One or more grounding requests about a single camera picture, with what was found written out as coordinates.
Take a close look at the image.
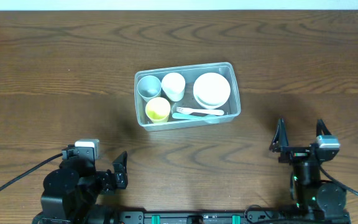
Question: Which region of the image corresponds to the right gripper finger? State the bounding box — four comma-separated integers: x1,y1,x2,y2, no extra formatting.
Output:
269,118,289,152
316,119,331,136

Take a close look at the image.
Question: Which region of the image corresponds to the yellow plastic cup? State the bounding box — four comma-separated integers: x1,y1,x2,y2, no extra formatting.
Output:
145,97,171,123

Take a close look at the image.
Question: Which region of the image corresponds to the mint green plastic spoon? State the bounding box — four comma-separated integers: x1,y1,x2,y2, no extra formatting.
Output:
172,113,219,124

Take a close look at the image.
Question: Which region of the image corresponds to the pink plastic fork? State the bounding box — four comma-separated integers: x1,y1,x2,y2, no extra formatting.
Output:
176,107,224,116

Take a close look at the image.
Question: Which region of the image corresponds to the grey plastic cup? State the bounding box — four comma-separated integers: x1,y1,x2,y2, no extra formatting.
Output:
137,75,162,102

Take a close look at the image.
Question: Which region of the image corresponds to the white plastic bowl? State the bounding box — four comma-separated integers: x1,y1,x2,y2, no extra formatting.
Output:
193,72,231,109

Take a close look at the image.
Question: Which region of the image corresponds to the white plastic cup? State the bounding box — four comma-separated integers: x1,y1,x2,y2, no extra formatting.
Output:
162,72,186,102

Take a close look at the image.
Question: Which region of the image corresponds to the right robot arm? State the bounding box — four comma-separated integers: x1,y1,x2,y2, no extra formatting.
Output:
269,118,351,223

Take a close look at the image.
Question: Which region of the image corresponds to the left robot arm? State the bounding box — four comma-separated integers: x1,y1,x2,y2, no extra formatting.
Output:
32,144,128,224

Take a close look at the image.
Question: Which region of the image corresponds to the clear plastic container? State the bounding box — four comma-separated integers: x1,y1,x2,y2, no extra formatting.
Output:
134,62,241,131

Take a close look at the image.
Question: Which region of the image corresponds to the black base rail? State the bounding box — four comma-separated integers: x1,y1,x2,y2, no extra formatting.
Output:
114,205,351,224

